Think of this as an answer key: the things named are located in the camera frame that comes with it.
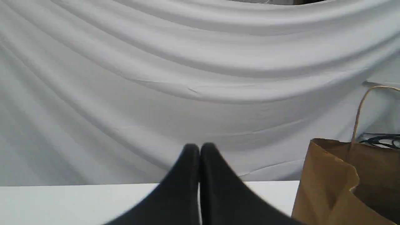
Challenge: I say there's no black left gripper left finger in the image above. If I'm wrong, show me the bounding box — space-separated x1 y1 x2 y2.
107 144 200 225

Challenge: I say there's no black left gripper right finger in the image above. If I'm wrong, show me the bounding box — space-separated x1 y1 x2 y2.
200 142 300 225

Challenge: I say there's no brown paper bag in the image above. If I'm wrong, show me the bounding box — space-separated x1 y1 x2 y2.
292 85 400 225

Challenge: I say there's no black cable bundle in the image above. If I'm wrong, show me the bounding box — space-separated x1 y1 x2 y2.
358 133 400 149

